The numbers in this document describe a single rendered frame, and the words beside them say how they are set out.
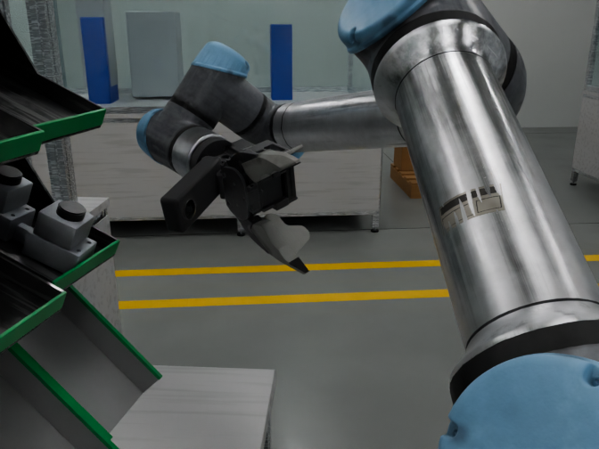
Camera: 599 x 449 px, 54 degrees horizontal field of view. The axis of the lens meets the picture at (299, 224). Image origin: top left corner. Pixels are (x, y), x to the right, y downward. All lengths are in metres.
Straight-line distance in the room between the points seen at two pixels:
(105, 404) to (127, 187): 3.56
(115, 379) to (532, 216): 0.60
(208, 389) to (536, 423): 0.83
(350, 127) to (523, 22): 8.81
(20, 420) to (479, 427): 0.53
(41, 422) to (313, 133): 0.49
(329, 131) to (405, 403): 1.87
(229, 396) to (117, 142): 3.34
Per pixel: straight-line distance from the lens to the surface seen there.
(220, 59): 0.87
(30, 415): 0.73
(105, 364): 0.84
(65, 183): 2.09
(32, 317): 0.60
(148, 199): 4.31
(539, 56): 9.67
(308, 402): 2.52
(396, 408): 2.52
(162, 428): 1.00
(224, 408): 1.03
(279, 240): 0.72
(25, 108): 0.71
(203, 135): 0.80
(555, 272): 0.36
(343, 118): 0.78
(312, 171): 4.23
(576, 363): 0.30
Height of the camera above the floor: 1.46
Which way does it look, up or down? 19 degrees down
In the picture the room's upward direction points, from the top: straight up
